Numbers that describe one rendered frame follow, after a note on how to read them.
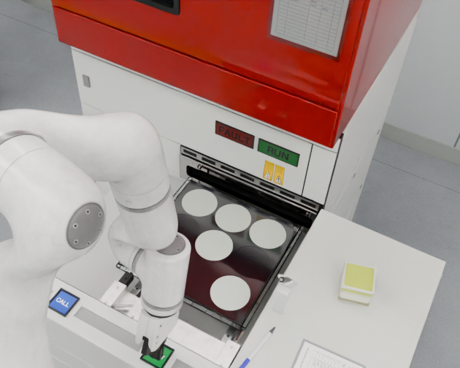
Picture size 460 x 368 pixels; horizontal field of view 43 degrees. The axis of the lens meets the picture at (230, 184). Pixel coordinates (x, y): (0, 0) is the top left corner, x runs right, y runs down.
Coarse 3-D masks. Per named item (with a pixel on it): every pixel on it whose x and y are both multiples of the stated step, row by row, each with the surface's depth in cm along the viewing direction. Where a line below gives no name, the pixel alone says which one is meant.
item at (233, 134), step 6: (216, 126) 159; (222, 126) 157; (216, 132) 160; (222, 132) 159; (228, 132) 158; (234, 132) 157; (240, 132) 156; (234, 138) 158; (240, 138) 157; (246, 138) 156; (252, 138) 155; (246, 144) 157
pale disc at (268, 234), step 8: (256, 224) 163; (264, 224) 163; (272, 224) 163; (280, 224) 163; (256, 232) 161; (264, 232) 161; (272, 232) 161; (280, 232) 161; (256, 240) 159; (264, 240) 159; (272, 240) 159; (280, 240) 160
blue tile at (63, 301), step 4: (60, 292) 138; (64, 292) 138; (56, 296) 137; (60, 296) 137; (64, 296) 137; (68, 296) 137; (72, 296) 138; (56, 300) 137; (60, 300) 137; (64, 300) 137; (68, 300) 137; (72, 300) 137; (52, 304) 136; (56, 304) 136; (60, 304) 136; (64, 304) 136; (68, 304) 136; (56, 308) 135; (60, 308) 135; (64, 308) 135; (68, 308) 135; (64, 312) 135
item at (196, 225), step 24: (216, 192) 170; (192, 216) 164; (264, 216) 165; (192, 240) 158; (240, 240) 159; (288, 240) 160; (192, 264) 153; (216, 264) 153; (240, 264) 154; (264, 264) 154; (192, 288) 148; (216, 312) 144; (240, 312) 144
